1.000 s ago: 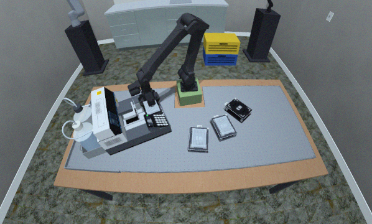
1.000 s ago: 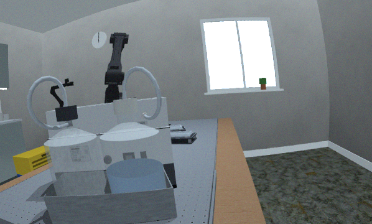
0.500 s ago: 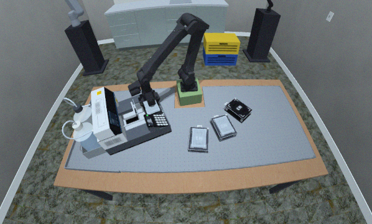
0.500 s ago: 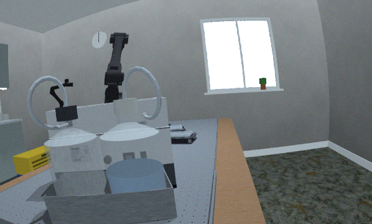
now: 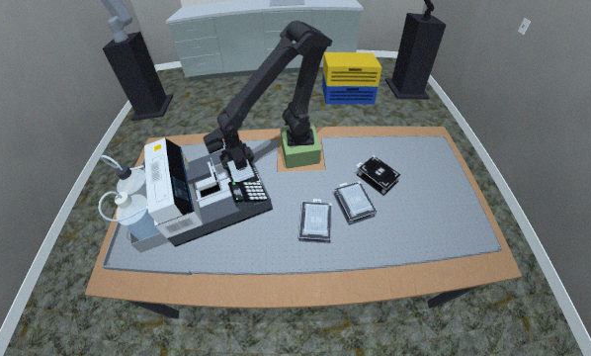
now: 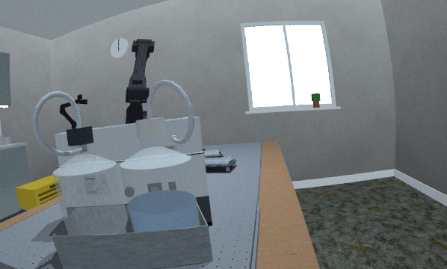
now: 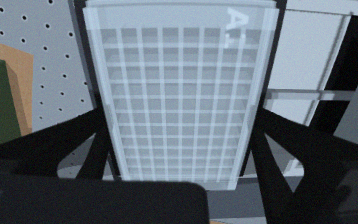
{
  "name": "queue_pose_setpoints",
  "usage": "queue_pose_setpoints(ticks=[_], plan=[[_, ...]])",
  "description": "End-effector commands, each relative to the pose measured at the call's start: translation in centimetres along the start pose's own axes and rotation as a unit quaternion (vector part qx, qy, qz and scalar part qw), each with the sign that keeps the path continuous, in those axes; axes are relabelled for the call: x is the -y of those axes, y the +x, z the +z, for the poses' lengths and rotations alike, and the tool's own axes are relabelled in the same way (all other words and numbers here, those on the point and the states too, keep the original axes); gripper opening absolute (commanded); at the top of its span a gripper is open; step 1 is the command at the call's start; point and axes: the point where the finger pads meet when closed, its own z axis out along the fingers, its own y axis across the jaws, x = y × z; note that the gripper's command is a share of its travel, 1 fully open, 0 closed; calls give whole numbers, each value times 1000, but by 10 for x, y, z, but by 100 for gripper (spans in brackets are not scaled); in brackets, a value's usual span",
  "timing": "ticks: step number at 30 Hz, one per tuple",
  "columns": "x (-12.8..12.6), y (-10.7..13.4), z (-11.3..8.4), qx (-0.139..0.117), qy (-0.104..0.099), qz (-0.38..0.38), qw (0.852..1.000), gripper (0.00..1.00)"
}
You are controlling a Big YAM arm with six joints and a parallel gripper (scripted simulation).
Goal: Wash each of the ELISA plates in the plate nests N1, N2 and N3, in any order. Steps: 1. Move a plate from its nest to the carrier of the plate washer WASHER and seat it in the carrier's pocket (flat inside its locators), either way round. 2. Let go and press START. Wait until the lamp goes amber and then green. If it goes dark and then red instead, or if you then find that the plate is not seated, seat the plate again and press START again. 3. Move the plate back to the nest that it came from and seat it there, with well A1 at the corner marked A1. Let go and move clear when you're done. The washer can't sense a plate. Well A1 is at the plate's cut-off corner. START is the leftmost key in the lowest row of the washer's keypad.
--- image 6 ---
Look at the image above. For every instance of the white plastic bottle with black cap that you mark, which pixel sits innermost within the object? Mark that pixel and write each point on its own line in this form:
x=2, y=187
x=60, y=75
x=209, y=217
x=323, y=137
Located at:
x=88, y=189

